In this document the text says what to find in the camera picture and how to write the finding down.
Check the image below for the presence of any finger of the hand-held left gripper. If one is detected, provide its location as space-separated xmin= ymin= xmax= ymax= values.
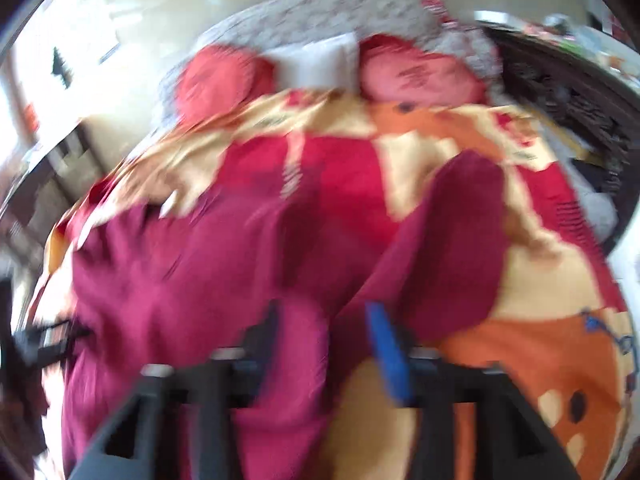
xmin=22 ymin=321 xmax=93 ymax=363

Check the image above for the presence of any printed fleece blanket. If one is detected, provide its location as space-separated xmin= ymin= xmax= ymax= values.
xmin=30 ymin=87 xmax=632 ymax=480

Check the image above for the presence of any maroon fleece garment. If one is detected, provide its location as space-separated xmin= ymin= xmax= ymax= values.
xmin=60 ymin=152 xmax=508 ymax=480

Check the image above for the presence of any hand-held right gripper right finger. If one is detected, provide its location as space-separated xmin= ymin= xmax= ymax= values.
xmin=365 ymin=304 xmax=581 ymax=480

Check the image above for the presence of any round red pillow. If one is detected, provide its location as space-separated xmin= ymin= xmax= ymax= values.
xmin=176 ymin=44 xmax=277 ymax=127

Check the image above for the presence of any white pillow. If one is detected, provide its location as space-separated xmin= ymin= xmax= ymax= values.
xmin=264 ymin=35 xmax=360 ymax=92

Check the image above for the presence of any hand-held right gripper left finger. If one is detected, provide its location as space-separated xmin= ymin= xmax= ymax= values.
xmin=70 ymin=302 xmax=281 ymax=480

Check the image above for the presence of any dark wooden cabinet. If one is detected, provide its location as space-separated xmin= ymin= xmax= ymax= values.
xmin=0 ymin=124 xmax=107 ymax=263

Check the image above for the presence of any red embroidered pillow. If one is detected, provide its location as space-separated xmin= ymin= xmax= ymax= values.
xmin=356 ymin=34 xmax=490 ymax=107

